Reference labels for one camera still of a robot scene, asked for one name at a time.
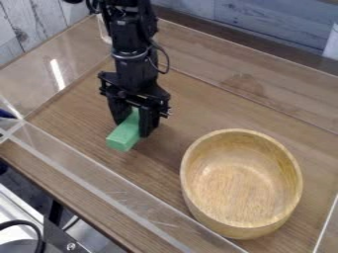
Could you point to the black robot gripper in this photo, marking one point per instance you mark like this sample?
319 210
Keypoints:
131 87

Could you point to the green rectangular block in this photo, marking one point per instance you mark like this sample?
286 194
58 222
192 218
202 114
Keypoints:
124 135

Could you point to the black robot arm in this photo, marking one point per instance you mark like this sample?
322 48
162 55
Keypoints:
131 26

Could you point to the brown wooden bowl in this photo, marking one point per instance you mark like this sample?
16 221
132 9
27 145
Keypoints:
241 182

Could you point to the black metal table leg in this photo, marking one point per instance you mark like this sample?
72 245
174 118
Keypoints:
55 213

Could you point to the clear acrylic enclosure wall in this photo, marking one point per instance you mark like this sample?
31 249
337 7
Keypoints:
225 86

